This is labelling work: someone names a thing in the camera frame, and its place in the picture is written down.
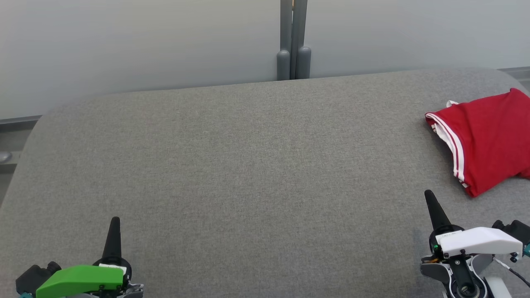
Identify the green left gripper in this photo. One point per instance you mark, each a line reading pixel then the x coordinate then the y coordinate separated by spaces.
pixel 78 279

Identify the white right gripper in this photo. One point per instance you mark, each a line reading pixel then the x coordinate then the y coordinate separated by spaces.
pixel 480 240

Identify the grey partition post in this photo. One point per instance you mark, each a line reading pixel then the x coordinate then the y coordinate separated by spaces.
pixel 284 41
pixel 302 41

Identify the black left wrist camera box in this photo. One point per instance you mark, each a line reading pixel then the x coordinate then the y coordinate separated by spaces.
pixel 35 277

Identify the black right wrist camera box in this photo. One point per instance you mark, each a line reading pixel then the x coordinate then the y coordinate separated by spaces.
pixel 517 229

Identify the red Bulls jersey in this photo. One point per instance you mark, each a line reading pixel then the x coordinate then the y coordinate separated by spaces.
pixel 492 136

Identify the light grey partition panel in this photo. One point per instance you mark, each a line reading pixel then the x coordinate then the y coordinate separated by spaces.
pixel 136 41
pixel 414 33

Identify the grey partition foot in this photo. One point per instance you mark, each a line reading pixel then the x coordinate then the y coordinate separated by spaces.
pixel 4 156

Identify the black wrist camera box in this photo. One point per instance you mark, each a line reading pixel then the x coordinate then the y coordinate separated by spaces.
pixel 35 277
pixel 517 229

